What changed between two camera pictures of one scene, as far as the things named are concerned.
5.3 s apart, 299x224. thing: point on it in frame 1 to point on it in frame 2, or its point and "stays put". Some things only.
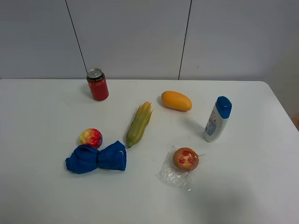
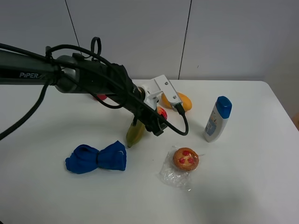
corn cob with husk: x=139 y=121 stays put
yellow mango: x=176 y=101 stays put
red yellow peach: x=92 y=137 to x=161 y=111
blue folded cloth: x=84 y=158 stays put
